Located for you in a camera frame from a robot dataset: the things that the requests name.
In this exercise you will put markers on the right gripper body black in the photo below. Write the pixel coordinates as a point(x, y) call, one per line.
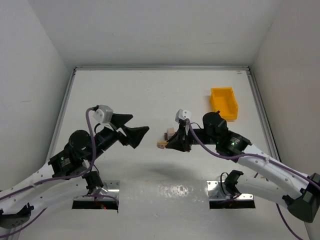
point(186, 139)

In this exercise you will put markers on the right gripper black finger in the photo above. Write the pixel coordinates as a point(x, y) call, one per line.
point(176, 144)
point(180, 133)

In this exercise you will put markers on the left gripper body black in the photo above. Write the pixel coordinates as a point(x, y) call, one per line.
point(120, 134)

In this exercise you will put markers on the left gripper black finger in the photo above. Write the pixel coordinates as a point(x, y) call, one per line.
point(118, 121)
point(134, 135)

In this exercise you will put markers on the light wood cube block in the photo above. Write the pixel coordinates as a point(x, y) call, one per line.
point(170, 132)

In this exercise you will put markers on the patterned small wood block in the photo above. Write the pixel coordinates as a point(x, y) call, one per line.
point(161, 144)

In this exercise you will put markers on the yellow plastic bin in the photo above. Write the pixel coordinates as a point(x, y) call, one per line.
point(223, 100)

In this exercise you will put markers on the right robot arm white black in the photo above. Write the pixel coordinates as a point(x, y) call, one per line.
point(298, 192)

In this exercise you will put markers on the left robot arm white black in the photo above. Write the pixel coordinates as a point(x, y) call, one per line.
point(67, 174)

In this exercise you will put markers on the white front cover board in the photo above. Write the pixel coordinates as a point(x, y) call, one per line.
point(165, 210)

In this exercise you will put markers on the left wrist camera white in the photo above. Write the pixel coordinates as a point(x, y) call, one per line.
point(102, 114)

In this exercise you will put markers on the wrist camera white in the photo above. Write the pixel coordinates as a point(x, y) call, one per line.
point(102, 114)
point(182, 115)

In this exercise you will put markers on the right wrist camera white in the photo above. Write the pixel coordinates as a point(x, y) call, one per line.
point(182, 115)

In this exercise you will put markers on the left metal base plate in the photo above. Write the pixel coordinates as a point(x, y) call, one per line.
point(110, 190)

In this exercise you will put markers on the metal base plate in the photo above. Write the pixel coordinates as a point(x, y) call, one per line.
point(215, 193)
point(110, 190)

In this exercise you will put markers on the aluminium frame rail left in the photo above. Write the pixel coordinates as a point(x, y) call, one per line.
point(56, 134)

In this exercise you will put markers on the aluminium frame rail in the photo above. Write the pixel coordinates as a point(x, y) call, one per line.
point(162, 68)
point(264, 121)
point(56, 134)

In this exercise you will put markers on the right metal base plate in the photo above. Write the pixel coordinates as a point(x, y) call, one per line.
point(215, 193)

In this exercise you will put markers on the aluminium frame rail right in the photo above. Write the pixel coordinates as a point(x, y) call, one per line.
point(264, 121)

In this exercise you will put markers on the aluminium frame rail back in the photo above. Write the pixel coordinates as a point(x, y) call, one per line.
point(162, 68)

